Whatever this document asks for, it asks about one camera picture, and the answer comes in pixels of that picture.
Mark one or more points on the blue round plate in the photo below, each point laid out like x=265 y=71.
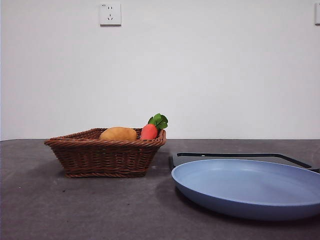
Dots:
x=245 y=185

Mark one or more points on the orange carrot with green leaves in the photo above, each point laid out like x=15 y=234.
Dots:
x=149 y=131

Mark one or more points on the black rectangular tray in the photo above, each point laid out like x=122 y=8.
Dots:
x=175 y=161

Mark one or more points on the yellow-brown potato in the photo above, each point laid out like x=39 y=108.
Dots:
x=117 y=133

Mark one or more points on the brown wicker basket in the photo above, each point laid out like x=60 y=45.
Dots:
x=100 y=157

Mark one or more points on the white wall socket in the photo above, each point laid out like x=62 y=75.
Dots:
x=110 y=15

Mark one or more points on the white wall plate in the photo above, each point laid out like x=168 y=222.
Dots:
x=317 y=13

